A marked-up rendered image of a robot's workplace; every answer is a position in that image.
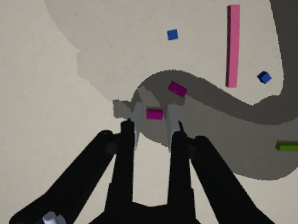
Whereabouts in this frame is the magenta block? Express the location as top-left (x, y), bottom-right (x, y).
top-left (168, 81), bottom-right (187, 97)
top-left (146, 109), bottom-right (163, 120)

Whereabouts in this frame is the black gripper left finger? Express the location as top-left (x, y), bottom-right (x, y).
top-left (9, 102), bottom-right (143, 224)

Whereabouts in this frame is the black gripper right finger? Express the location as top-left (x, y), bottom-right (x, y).
top-left (166, 104), bottom-right (275, 224)

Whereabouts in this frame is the lime green rod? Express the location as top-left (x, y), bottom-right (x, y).
top-left (275, 142), bottom-right (298, 151)

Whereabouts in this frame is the pink rod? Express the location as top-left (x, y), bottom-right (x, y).
top-left (225, 5), bottom-right (240, 88)

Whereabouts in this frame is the small blue cube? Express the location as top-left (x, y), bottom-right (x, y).
top-left (257, 71), bottom-right (272, 84)
top-left (167, 29), bottom-right (178, 41)

